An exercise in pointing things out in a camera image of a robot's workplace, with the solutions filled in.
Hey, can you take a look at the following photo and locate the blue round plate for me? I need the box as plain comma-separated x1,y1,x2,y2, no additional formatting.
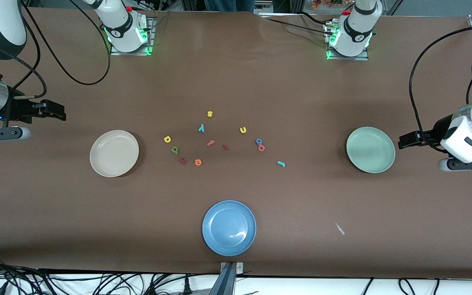
202,200,257,257

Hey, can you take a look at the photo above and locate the black floor cable bundle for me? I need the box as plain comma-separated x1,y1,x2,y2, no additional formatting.
0,254,179,295

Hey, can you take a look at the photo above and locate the grey metal camera post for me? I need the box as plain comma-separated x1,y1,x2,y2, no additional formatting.
219,261,245,295

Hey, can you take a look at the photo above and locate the standing person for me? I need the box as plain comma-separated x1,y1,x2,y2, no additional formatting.
204,0,256,13

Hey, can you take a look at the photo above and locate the orange patterned object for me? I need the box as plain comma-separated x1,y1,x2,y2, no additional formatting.
312,0,343,9

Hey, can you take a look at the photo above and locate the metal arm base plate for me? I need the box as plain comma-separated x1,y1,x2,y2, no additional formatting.
110,16,157,56
324,20,370,61

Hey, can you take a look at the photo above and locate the green round plate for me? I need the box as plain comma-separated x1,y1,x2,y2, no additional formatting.
346,127,396,174

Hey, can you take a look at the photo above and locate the beige round plate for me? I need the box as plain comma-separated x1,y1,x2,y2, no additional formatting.
90,130,140,177

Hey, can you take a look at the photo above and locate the black base cable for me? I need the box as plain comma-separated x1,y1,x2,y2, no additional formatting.
300,11,335,25
265,17,333,37

